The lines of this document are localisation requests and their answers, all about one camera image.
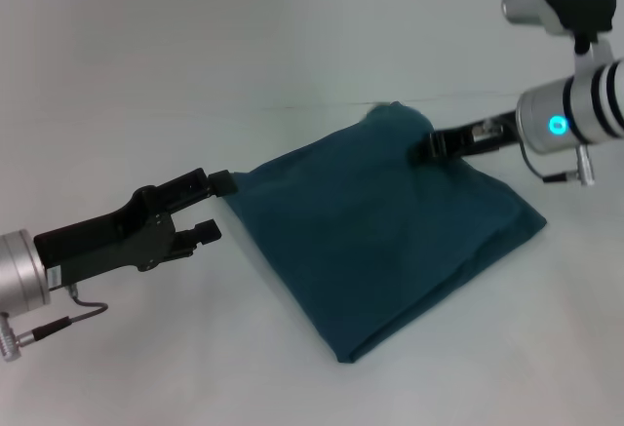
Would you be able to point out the blue cotton t-shirt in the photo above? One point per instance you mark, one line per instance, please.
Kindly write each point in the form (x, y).
(380, 250)

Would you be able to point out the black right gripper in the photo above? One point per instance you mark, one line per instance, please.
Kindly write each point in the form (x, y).
(487, 141)

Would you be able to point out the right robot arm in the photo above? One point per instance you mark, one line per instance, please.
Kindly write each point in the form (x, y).
(570, 114)

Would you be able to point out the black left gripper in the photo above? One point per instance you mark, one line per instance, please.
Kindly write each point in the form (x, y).
(105, 243)

